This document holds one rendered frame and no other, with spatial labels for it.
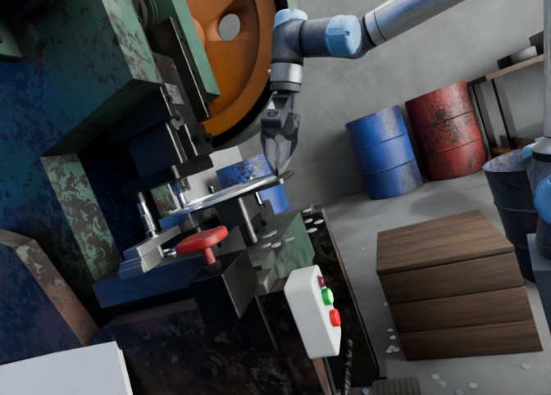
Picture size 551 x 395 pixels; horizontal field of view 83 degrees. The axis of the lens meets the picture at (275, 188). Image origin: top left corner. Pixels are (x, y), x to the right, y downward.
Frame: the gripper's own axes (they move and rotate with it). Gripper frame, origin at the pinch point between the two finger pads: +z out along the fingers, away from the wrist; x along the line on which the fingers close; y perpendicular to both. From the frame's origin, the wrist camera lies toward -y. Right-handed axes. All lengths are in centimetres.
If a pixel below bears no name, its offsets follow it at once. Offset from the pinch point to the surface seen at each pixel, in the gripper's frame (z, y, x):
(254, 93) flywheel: -20.5, 33.9, 17.2
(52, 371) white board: 46, -26, 41
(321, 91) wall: -51, 331, 24
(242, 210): 9.7, -3.8, 6.9
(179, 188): 7.1, -0.6, 25.2
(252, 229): 14.4, -3.4, 4.2
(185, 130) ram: -7.9, -3.7, 22.1
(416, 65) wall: -84, 327, -80
